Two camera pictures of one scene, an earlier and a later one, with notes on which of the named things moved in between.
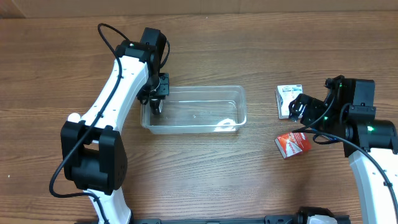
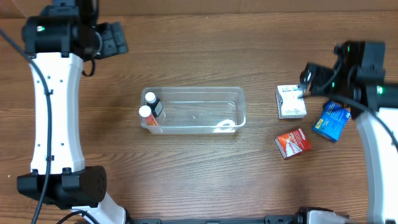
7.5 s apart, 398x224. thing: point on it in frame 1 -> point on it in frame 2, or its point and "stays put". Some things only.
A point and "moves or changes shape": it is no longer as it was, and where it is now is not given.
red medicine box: (292, 144) stays put
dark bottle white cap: (155, 104) stays put
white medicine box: (285, 94) stays put
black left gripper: (157, 94) -> (115, 38)
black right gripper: (304, 106) -> (311, 79)
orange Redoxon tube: (74, 117) moves or changes shape
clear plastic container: (198, 110) stays put
